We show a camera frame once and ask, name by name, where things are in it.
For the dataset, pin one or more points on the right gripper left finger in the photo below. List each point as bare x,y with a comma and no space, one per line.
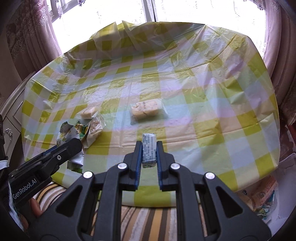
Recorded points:
132,175

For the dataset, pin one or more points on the person's left hand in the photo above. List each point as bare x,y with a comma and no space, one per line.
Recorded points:
29,212

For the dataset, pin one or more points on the clear bag pale cookies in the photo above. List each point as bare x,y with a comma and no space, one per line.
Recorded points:
95,128

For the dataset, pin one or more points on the silver white snack packet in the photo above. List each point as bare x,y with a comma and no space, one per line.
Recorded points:
149,148

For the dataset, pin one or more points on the striped rug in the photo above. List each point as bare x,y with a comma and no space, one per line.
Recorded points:
131,223

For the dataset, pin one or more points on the green checkered plastic tablecloth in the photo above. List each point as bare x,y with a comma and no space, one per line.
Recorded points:
203,91

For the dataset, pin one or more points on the orange cracker packet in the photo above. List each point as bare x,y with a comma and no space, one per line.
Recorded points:
264,190

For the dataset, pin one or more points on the green white snack packet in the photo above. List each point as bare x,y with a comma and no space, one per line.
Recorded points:
66,133

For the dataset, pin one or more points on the white cabinet with handle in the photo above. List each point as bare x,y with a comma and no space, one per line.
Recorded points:
12,116

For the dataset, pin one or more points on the floral lace curtain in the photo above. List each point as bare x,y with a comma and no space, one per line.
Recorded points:
30,36

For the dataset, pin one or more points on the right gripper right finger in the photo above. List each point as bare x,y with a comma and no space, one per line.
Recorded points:
167,181

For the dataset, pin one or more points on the blue clear snack packet lower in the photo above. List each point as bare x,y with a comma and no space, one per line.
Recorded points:
264,212

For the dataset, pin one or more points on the wrapped pale bread bun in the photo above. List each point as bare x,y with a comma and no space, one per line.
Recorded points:
147,110

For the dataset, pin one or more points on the yellow green snack packet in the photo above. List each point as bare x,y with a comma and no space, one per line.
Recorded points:
81,130

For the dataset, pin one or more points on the pale cake bar clear wrapper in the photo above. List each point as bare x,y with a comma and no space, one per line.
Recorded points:
89,113

